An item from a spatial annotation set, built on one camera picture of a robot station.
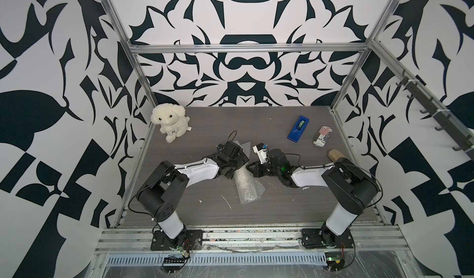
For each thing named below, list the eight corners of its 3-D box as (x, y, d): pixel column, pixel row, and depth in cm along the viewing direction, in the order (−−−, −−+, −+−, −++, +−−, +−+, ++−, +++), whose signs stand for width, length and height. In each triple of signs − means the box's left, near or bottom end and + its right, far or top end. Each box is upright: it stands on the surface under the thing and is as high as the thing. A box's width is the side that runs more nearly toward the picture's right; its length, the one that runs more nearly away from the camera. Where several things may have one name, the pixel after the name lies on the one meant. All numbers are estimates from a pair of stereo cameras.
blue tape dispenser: (287, 138, 107) (289, 131, 102) (297, 121, 115) (300, 114, 110) (297, 143, 105) (300, 137, 100) (307, 126, 113) (310, 119, 108)
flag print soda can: (310, 143, 105) (312, 140, 102) (320, 127, 113) (322, 123, 110) (322, 149, 103) (324, 146, 100) (331, 132, 110) (333, 128, 108)
